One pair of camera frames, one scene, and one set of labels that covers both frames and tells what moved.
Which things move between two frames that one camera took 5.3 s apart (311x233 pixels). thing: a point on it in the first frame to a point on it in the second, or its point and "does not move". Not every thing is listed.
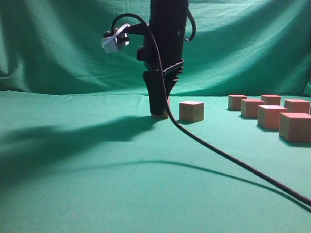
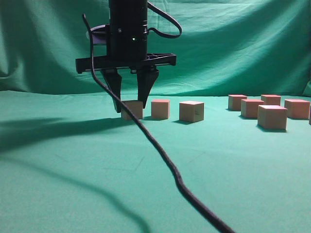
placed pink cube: x=165 y=113 does not move
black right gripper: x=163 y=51 to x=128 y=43
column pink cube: x=295 y=126 to x=136 y=107
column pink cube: x=268 y=116 does not move
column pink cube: x=249 y=108 does not move
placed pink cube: x=191 y=111 does not move
